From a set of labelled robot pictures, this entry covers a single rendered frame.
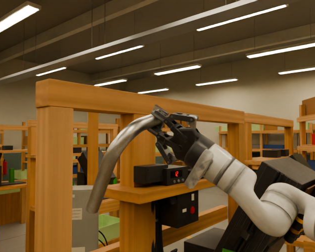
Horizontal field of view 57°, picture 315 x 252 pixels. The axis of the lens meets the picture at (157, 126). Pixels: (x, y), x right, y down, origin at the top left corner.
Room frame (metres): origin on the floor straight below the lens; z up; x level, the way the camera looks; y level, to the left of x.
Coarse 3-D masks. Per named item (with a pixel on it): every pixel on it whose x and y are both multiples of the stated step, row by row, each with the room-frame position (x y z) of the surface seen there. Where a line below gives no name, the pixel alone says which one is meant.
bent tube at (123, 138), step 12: (156, 108) 0.68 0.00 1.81; (144, 120) 0.63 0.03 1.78; (156, 120) 0.66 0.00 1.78; (120, 132) 0.60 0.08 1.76; (132, 132) 0.60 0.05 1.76; (120, 144) 0.59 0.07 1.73; (108, 156) 0.59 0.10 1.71; (108, 168) 0.61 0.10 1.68; (96, 180) 0.64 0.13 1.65; (108, 180) 0.64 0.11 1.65; (96, 192) 0.65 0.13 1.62; (96, 204) 0.67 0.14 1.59
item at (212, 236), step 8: (208, 232) 1.59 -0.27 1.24; (216, 232) 1.59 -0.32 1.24; (192, 240) 1.46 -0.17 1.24; (200, 240) 1.46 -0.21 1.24; (208, 240) 1.46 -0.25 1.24; (216, 240) 1.46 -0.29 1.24; (184, 248) 1.46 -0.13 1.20; (192, 248) 1.42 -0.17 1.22; (200, 248) 1.40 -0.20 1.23; (208, 248) 1.37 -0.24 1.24
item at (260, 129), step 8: (216, 128) 10.53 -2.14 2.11; (224, 128) 10.32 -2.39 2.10; (256, 128) 9.57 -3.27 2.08; (264, 128) 9.42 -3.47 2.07; (272, 128) 9.26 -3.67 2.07; (264, 136) 9.78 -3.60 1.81; (256, 144) 9.58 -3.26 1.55; (264, 144) 9.65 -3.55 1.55; (272, 144) 9.63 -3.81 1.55; (312, 152) 8.45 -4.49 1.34; (256, 168) 9.48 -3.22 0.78
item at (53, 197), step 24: (48, 120) 0.94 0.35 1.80; (72, 120) 1.01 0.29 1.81; (120, 120) 1.29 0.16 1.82; (48, 144) 0.94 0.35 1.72; (72, 144) 1.01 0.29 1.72; (144, 144) 1.28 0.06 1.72; (240, 144) 2.02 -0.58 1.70; (48, 168) 0.94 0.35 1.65; (120, 168) 1.29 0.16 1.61; (48, 192) 0.94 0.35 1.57; (48, 216) 0.94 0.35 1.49; (120, 216) 1.29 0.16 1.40; (144, 216) 1.28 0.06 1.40; (48, 240) 0.94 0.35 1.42; (120, 240) 1.29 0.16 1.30; (144, 240) 1.28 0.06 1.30
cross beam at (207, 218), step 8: (216, 208) 1.97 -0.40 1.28; (224, 208) 2.03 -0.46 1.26; (200, 216) 1.79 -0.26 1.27; (208, 216) 1.86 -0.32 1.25; (216, 216) 1.94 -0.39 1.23; (224, 216) 2.02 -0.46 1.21; (192, 224) 1.73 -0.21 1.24; (200, 224) 1.79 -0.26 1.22; (208, 224) 1.86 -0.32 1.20; (168, 232) 1.55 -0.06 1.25; (176, 232) 1.61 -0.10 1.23; (184, 232) 1.66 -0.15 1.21; (192, 232) 1.73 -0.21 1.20; (168, 240) 1.55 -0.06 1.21; (176, 240) 1.61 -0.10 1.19; (104, 248) 1.26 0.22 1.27; (112, 248) 1.26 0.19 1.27
